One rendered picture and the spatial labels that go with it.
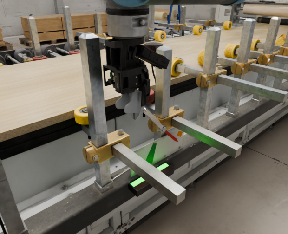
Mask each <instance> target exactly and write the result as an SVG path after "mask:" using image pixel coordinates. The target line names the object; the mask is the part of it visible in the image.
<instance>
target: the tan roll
mask: <svg viewBox="0 0 288 234"><path fill-rule="evenodd" d="M237 10H243V14H247V15H260V16H274V17H287V18H288V5H265V4H245V5H244V7H238V8H237Z"/></svg>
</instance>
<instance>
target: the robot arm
mask: <svg viewBox="0 0 288 234"><path fill-rule="evenodd" d="M105 1H106V17H107V31H108V35H110V36H112V39H105V51H106V64H105V65H103V73H104V85H105V86H108V85H112V86H113V88H115V91H116V92H118V93H121V94H122V96H121V98H120V99H119V100H118V101H116V108H117V109H124V112H125V113H126V114H128V113H130V114H131V116H132V118H133V119H134V120H137V119H138V118H139V117H140V115H141V114H142V112H143V110H144V108H145V106H146V105H147V102H148V99H149V96H150V91H151V88H150V79H149V70H148V69H147V67H146V64H145V62H147V63H149V64H151V66H153V67H155V68H157V69H162V68H163V69H167V67H168V64H169V61H170V60H168V59H167V58H166V57H165V56H163V55H161V54H158V53H156V52H154V51H153V50H151V49H149V48H147V47H146V46H144V45H141V44H143V43H144V37H145V36H147V35H148V34H149V5H223V6H231V5H234V4H239V3H242V2H244V1H245V0H105ZM144 61H145V62H144ZM107 70H110V77H111V78H110V79H108V81H106V77H105V71H107ZM137 89H138V90H137Z"/></svg>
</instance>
